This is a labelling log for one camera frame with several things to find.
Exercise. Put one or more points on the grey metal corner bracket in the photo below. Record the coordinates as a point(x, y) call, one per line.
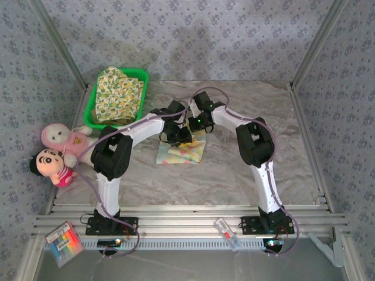
point(331, 251)

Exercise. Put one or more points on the black-haired plush doll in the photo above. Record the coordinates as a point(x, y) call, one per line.
point(48, 162)

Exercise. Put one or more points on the aluminium frame post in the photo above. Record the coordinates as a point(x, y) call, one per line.
point(317, 44)
point(63, 44)

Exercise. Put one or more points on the aluminium extrusion base rails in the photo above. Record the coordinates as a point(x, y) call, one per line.
point(181, 218)

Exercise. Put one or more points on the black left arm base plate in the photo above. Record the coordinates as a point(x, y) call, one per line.
point(130, 224)

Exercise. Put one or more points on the small clear box red label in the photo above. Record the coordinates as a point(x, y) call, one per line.
point(227, 232)

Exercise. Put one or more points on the green plastic basket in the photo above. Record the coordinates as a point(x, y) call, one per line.
point(140, 73)

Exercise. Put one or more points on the clear box of coloured markers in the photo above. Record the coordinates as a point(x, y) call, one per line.
point(64, 243)

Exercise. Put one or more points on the pink hooded plush doll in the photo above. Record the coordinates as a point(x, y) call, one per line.
point(55, 135)

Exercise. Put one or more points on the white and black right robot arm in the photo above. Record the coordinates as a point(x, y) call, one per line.
point(266, 190)

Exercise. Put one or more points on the pastel pink flower skirt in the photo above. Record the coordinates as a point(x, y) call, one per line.
point(175, 155)

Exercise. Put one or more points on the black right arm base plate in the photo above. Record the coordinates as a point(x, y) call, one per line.
point(249, 225)

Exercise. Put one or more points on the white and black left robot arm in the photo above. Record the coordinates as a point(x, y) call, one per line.
point(108, 193)

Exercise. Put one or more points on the lemon print skirt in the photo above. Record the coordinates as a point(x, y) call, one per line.
point(117, 93)

